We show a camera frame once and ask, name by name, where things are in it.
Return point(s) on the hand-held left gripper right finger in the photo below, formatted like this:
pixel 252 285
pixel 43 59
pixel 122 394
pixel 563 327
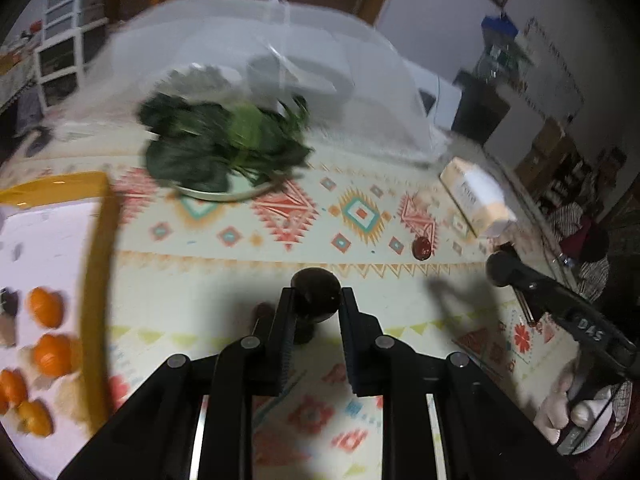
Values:
pixel 350 340

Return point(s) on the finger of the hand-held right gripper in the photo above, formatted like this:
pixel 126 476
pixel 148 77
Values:
pixel 502 267

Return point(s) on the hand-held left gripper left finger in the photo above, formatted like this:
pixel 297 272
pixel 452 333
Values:
pixel 285 340

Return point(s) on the yellow-rimmed white box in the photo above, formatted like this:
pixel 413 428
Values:
pixel 95 285

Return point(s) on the speckled orange mandarin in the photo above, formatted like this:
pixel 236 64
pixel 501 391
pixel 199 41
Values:
pixel 45 306

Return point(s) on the person's right hand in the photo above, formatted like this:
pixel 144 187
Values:
pixel 555 410

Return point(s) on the pale orange tissue pack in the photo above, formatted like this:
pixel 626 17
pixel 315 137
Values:
pixel 475 195

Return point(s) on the patterned tablecloth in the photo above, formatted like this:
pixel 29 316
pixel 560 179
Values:
pixel 225 260

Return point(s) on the cardboard boxes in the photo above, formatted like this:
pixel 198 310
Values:
pixel 547 150

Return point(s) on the dark cabinet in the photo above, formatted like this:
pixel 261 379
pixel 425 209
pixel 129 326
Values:
pixel 480 110

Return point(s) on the pale green plate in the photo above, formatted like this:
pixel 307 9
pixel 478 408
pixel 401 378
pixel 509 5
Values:
pixel 210 194

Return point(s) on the bunch of spinach leaves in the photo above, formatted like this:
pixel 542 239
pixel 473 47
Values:
pixel 200 150

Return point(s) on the clear plastic bottle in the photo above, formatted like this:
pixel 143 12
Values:
pixel 495 55

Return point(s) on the blue plastic item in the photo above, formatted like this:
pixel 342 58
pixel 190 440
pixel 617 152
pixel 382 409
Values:
pixel 499 26

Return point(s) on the grey bowl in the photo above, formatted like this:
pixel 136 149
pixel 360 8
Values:
pixel 320 85

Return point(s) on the white mesh food cover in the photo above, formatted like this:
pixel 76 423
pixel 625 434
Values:
pixel 175 35

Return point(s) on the side table with printed cloth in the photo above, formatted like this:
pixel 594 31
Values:
pixel 12 77

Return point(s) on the white plastic drawer unit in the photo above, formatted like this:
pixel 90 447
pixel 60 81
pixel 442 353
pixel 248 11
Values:
pixel 65 25

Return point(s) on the wall whiteboard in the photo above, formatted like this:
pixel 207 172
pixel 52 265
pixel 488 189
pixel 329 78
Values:
pixel 555 75

